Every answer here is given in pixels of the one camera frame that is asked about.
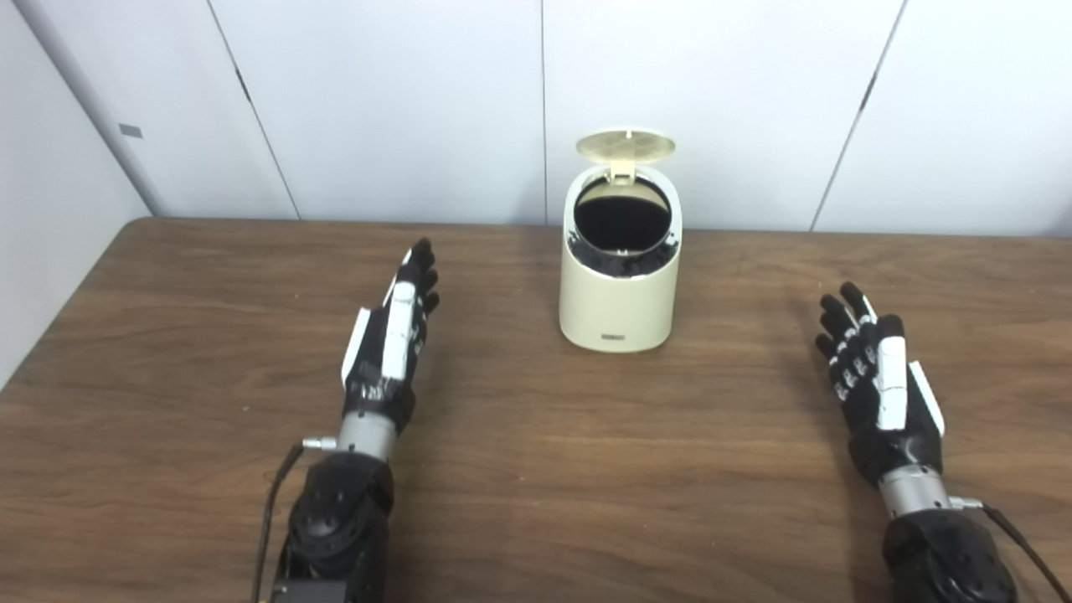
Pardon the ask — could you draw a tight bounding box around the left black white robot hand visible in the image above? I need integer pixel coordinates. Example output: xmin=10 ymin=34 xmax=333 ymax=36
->
xmin=341 ymin=239 xmax=441 ymax=436

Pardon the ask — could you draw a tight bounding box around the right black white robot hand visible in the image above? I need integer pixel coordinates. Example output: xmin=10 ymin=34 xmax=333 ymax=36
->
xmin=816 ymin=281 xmax=946 ymax=487

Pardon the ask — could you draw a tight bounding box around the cream-colored bin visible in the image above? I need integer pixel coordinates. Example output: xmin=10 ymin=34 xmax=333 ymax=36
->
xmin=559 ymin=127 xmax=683 ymax=353

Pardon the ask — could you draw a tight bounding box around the round cream bin lid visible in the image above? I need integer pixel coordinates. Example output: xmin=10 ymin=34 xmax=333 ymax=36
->
xmin=576 ymin=127 xmax=677 ymax=182

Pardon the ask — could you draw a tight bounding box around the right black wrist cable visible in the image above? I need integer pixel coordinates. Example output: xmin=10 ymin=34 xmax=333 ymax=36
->
xmin=949 ymin=496 xmax=1072 ymax=600

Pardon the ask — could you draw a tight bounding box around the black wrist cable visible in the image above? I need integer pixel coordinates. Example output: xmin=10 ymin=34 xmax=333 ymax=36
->
xmin=250 ymin=436 xmax=341 ymax=603
xmin=949 ymin=496 xmax=1072 ymax=600

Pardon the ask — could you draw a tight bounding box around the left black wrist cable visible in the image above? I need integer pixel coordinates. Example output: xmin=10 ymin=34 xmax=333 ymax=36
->
xmin=250 ymin=436 xmax=341 ymax=603

